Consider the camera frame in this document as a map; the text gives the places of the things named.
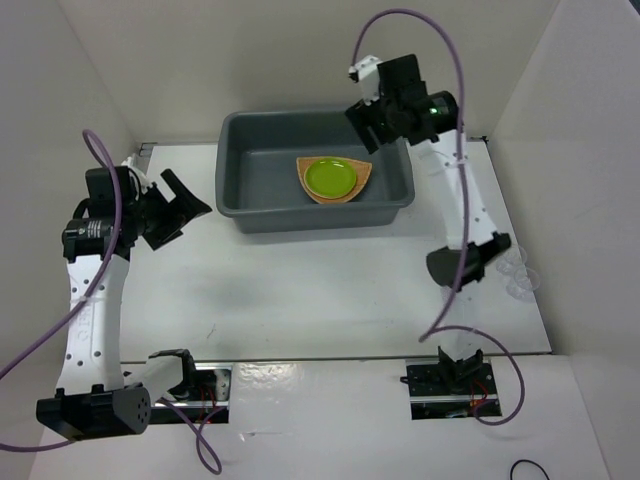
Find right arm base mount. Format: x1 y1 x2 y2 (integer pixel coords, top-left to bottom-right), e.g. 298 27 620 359
399 348 502 420

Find aluminium table edge rail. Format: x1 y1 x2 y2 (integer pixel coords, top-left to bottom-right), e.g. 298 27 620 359
137 143 155 157

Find woven bamboo fan-shaped basket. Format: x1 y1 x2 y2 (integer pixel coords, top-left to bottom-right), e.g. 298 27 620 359
296 156 373 204

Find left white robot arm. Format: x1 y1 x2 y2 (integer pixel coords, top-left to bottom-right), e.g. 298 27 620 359
36 166 211 442

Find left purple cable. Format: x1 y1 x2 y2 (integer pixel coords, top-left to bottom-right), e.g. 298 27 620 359
0 128 226 475

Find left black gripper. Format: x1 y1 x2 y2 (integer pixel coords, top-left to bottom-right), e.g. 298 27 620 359
124 169 211 249

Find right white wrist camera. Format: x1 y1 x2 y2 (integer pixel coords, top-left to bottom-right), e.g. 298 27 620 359
348 55 381 105

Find clear plastic cups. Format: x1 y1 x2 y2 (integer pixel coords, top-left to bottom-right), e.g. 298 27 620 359
495 245 528 276

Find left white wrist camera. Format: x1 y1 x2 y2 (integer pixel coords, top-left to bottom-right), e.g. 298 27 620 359
121 154 152 194

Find black cable loop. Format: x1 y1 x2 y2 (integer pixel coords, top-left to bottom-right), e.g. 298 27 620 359
510 458 551 480

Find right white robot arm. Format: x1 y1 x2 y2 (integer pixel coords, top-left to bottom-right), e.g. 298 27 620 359
345 54 512 393

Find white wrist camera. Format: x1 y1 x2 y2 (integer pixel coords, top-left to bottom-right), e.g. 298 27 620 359
121 154 152 194
348 55 381 105

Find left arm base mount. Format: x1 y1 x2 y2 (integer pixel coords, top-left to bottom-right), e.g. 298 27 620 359
125 355 233 425

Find grey plastic bin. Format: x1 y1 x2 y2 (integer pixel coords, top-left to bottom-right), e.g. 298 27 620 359
215 106 415 234

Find green plastic plate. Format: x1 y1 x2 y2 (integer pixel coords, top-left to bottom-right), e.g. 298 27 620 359
303 157 357 199

